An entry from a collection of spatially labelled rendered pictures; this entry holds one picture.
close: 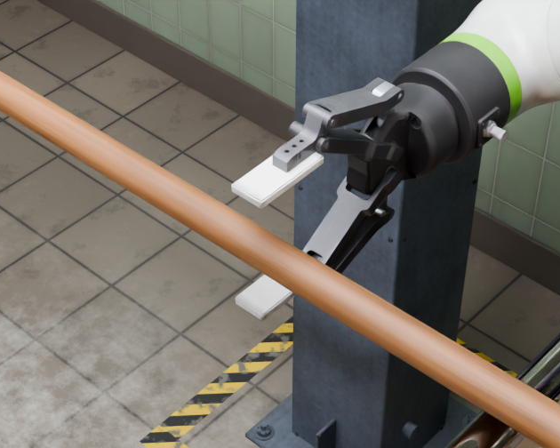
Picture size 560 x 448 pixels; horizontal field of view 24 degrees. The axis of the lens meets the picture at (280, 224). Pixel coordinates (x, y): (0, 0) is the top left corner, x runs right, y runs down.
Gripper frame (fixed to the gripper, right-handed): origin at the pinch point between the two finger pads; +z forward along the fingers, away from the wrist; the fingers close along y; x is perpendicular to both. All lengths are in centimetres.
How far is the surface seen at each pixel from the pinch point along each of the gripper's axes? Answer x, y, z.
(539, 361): -21.2, 2.4, -5.8
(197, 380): 71, 120, -58
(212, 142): 119, 120, -112
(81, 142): 19.1, -0.3, 1.2
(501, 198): 49, 104, -124
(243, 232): 1.4, -0.7, 0.8
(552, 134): 40, 84, -124
